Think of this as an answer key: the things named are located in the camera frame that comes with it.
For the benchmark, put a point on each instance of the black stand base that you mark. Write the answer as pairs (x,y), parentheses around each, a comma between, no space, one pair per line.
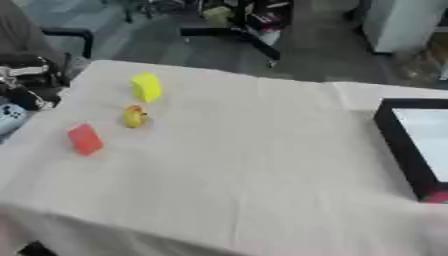
(239,36)

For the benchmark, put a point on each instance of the black and silver equipment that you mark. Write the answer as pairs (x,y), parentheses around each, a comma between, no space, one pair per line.
(29,83)

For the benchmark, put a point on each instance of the black chair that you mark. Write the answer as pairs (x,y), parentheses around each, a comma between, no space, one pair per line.
(73,36)

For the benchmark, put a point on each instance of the white game controller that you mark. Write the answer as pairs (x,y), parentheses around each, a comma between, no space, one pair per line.
(10,116)

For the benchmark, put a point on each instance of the red block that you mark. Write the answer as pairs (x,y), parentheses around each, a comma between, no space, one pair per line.
(85,140)

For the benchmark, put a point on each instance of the white cabinet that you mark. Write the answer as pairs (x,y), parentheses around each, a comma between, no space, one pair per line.
(399,23)

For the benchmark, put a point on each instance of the yellow block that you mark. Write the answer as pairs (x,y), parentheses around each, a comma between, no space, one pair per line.
(146,87)

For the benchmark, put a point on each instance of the black box with white inside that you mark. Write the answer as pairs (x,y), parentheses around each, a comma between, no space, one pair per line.
(408,146)

